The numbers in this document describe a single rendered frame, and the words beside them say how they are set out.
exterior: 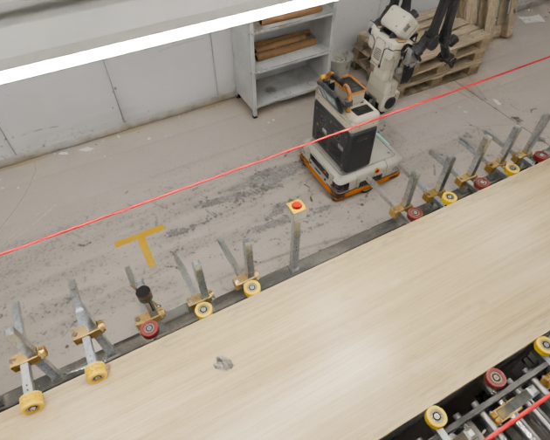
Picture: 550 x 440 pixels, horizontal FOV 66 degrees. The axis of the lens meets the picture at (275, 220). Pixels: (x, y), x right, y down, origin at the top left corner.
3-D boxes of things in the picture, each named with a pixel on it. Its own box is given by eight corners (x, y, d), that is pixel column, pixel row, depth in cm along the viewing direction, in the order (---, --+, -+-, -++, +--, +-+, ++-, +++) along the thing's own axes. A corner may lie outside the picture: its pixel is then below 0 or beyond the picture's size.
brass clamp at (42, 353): (13, 361, 181) (8, 356, 177) (46, 347, 185) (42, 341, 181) (15, 374, 177) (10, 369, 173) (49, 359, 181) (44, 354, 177)
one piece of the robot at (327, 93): (347, 122, 314) (338, 102, 296) (321, 98, 334) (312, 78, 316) (359, 113, 313) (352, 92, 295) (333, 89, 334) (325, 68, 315)
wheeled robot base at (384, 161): (335, 204, 357) (339, 183, 338) (298, 159, 393) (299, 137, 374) (400, 178, 376) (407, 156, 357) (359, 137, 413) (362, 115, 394)
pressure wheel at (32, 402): (20, 393, 165) (44, 388, 170) (17, 403, 169) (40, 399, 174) (23, 407, 161) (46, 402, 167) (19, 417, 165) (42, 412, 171)
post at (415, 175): (393, 227, 265) (411, 170, 228) (397, 225, 266) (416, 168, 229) (396, 230, 263) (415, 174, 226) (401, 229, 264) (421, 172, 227)
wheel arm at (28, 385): (12, 306, 196) (9, 302, 194) (21, 303, 197) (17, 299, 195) (28, 406, 168) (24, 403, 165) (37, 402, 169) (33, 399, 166)
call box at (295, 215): (285, 214, 203) (286, 203, 197) (299, 209, 205) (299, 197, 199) (293, 224, 199) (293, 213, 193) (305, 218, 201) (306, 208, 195)
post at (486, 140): (457, 194, 276) (484, 134, 240) (460, 192, 277) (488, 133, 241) (460, 197, 274) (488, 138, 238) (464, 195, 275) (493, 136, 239)
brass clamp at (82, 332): (74, 334, 188) (70, 330, 184) (105, 321, 192) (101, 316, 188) (77, 347, 185) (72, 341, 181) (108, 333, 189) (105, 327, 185)
